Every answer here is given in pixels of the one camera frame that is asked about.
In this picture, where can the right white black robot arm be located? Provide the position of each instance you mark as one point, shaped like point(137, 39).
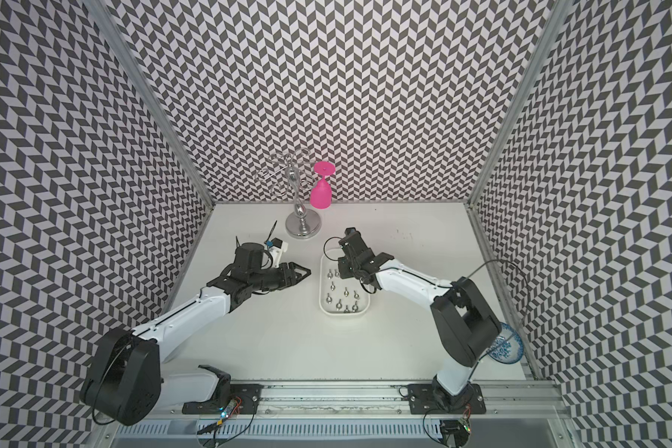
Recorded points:
point(465, 322)

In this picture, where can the aluminium front rail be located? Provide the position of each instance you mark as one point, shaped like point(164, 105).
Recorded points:
point(397, 399)

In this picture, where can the white rectangular storage tray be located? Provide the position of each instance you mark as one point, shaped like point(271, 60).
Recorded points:
point(339, 297)

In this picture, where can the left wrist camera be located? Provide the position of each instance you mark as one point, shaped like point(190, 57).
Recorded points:
point(276, 246)

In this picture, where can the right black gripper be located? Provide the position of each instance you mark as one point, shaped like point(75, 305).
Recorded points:
point(344, 270)

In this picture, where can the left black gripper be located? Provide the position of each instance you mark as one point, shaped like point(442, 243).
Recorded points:
point(292, 268)

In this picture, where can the pink plastic wine glass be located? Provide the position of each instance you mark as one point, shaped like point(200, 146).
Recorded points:
point(321, 195)

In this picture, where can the chrome glass holder stand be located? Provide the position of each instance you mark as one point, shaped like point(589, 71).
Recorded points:
point(282, 169)

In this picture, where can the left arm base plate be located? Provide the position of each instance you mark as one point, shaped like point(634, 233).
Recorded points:
point(249, 395)

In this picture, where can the blue patterned bowl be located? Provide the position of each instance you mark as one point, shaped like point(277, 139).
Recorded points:
point(508, 348)

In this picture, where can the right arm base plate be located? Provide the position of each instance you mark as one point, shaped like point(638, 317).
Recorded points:
point(447, 398)

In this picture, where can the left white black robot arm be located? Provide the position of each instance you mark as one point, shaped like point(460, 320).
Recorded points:
point(125, 382)

